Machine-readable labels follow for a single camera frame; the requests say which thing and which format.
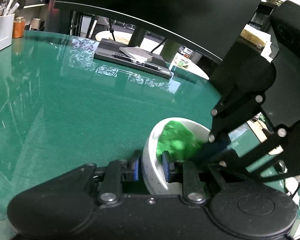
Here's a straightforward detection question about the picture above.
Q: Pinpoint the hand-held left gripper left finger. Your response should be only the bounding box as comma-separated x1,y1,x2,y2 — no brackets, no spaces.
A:
62,150,143,204

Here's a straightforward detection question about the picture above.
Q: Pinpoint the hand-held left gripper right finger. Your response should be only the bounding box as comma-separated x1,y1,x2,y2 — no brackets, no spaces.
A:
161,150,250,205

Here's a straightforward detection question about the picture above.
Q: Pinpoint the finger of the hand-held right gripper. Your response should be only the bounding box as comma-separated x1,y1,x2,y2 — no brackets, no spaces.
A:
207,124,297,183
190,94,267,163

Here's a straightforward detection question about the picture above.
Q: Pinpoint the white bowl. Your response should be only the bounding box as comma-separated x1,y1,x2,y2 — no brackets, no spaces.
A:
142,117,212,195

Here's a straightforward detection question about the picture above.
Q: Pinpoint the green cleaning cloth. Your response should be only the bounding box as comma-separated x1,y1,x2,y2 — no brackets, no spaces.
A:
156,121,205,164

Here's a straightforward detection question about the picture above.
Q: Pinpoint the wooden mouse pad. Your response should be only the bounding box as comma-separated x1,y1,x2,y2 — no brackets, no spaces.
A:
246,116,284,155

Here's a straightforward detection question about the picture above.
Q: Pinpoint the clear plastic bag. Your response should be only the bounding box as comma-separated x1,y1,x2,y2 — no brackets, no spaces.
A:
174,57,190,68

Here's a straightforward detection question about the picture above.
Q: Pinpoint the grey notepad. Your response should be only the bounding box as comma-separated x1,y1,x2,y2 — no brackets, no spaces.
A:
119,45,153,62

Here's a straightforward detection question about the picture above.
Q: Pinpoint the round wooden board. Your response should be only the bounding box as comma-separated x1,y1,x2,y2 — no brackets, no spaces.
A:
114,35,133,45

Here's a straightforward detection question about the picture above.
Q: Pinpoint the black curved monitor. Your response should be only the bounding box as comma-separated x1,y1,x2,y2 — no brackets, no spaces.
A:
47,0,264,63

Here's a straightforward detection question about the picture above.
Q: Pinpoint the orange jar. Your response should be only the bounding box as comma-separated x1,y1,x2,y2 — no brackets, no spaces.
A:
12,17,25,38

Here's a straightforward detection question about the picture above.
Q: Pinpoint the pen holder box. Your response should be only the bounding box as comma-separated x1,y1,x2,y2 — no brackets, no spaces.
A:
0,0,15,57

